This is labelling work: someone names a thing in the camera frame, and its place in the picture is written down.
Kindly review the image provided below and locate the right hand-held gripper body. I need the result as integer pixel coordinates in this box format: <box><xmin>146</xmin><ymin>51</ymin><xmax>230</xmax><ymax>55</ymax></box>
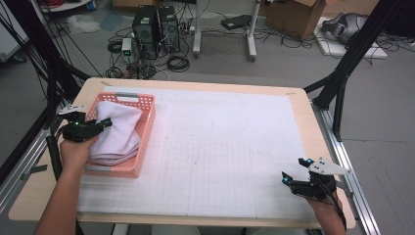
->
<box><xmin>290</xmin><ymin>157</ymin><xmax>352</xmax><ymax>201</ymax></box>

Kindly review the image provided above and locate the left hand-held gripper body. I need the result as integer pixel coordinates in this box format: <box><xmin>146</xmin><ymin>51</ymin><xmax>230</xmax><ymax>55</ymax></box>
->
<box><xmin>57</xmin><ymin>104</ymin><xmax>99</xmax><ymax>143</ymax></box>

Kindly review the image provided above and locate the lavender printed towel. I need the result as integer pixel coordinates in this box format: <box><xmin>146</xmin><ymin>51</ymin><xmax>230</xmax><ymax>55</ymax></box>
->
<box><xmin>88</xmin><ymin>100</ymin><xmax>144</xmax><ymax>166</ymax></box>

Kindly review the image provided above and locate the pink plastic basket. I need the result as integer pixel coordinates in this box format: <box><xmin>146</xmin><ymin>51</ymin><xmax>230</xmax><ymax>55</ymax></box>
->
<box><xmin>82</xmin><ymin>91</ymin><xmax>157</xmax><ymax>179</ymax></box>

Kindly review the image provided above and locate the person's right hand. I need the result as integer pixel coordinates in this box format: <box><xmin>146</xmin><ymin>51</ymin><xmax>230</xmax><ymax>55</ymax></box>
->
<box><xmin>304</xmin><ymin>195</ymin><xmax>346</xmax><ymax>230</ymax></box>

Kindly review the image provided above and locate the white power supply box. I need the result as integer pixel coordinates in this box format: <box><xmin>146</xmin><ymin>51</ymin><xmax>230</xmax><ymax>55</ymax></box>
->
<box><xmin>120</xmin><ymin>37</ymin><xmax>133</xmax><ymax>64</ymax></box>

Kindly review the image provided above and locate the black computer tower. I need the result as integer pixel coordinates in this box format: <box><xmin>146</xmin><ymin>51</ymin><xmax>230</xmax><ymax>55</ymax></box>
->
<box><xmin>158</xmin><ymin>5</ymin><xmax>181</xmax><ymax>54</ymax></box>
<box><xmin>131</xmin><ymin>4</ymin><xmax>161</xmax><ymax>62</ymax></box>

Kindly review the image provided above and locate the clear plastic bag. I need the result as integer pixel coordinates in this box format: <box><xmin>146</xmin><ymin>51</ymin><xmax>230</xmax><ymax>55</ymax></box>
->
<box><xmin>67</xmin><ymin>13</ymin><xmax>102</xmax><ymax>35</ymax></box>

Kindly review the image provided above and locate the teal floor sheet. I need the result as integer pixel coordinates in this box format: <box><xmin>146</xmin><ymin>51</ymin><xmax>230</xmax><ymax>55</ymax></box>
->
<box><xmin>99</xmin><ymin>10</ymin><xmax>125</xmax><ymax>32</ymax></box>

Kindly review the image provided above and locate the white cabinet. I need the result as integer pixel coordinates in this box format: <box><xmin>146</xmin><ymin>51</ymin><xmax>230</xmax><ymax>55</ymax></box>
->
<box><xmin>0</xmin><ymin>3</ymin><xmax>30</xmax><ymax>64</ymax></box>

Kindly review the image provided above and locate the white floor board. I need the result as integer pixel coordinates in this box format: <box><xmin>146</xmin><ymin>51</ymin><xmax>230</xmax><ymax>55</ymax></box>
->
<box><xmin>313</xmin><ymin>16</ymin><xmax>390</xmax><ymax>61</ymax></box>

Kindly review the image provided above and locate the white round table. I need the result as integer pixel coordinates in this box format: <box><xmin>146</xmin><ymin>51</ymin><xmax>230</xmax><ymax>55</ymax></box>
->
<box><xmin>38</xmin><ymin>0</ymin><xmax>93</xmax><ymax>14</ymax></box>

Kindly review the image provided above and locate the brown cardboard box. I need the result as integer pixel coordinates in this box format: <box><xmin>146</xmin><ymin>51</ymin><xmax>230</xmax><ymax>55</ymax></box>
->
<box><xmin>112</xmin><ymin>0</ymin><xmax>157</xmax><ymax>9</ymax></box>
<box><xmin>322</xmin><ymin>0</ymin><xmax>381</xmax><ymax>17</ymax></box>

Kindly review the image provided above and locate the white metal stand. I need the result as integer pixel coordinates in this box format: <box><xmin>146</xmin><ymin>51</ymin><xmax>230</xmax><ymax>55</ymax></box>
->
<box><xmin>191</xmin><ymin>0</ymin><xmax>262</xmax><ymax>63</ymax></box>

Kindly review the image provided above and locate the grey headset device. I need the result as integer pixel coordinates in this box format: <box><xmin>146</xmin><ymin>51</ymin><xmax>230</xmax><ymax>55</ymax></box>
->
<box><xmin>321</xmin><ymin>12</ymin><xmax>369</xmax><ymax>45</ymax></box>

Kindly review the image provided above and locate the open cardboard box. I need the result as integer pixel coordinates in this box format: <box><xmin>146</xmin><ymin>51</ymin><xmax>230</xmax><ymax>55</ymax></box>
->
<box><xmin>264</xmin><ymin>0</ymin><xmax>327</xmax><ymax>42</ymax></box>

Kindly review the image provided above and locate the black flat box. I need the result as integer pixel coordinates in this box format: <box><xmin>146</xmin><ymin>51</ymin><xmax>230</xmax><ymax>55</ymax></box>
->
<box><xmin>220</xmin><ymin>14</ymin><xmax>253</xmax><ymax>31</ymax></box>

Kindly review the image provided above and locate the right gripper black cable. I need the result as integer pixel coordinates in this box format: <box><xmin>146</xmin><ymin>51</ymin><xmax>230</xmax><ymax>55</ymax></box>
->
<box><xmin>317</xmin><ymin>180</ymin><xmax>347</xmax><ymax>231</ymax></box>

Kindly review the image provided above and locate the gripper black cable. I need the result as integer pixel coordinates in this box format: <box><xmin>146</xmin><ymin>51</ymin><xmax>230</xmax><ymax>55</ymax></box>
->
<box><xmin>45</xmin><ymin>116</ymin><xmax>85</xmax><ymax>235</ymax></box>
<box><xmin>317</xmin><ymin>180</ymin><xmax>347</xmax><ymax>231</ymax></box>

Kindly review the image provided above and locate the grey metal bracket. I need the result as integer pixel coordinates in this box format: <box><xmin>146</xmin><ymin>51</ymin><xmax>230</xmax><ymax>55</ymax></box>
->
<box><xmin>336</xmin><ymin>180</ymin><xmax>355</xmax><ymax>199</ymax></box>
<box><xmin>21</xmin><ymin>164</ymin><xmax>49</xmax><ymax>181</ymax></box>

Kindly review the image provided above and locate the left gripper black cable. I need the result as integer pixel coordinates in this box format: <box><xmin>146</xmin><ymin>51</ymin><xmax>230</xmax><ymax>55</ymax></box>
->
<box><xmin>45</xmin><ymin>116</ymin><xmax>85</xmax><ymax>235</ymax></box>

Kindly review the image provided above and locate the aluminium rail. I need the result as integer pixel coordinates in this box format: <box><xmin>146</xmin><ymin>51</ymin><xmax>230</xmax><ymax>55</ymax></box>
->
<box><xmin>311</xmin><ymin>101</ymin><xmax>382</xmax><ymax>235</ymax></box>
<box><xmin>0</xmin><ymin>107</ymin><xmax>67</xmax><ymax>213</ymax></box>

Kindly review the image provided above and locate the coil of black cable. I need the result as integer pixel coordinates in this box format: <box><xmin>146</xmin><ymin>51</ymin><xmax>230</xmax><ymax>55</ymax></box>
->
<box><xmin>107</xmin><ymin>39</ymin><xmax>123</xmax><ymax>55</ymax></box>
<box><xmin>166</xmin><ymin>55</ymin><xmax>191</xmax><ymax>73</ymax></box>
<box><xmin>105</xmin><ymin>66</ymin><xmax>125</xmax><ymax>80</ymax></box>

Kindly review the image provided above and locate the black metal frame strut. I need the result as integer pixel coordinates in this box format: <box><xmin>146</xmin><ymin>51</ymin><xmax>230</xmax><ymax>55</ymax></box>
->
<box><xmin>0</xmin><ymin>0</ymin><xmax>92</xmax><ymax>130</ymax></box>
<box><xmin>302</xmin><ymin>0</ymin><xmax>405</xmax><ymax>143</ymax></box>

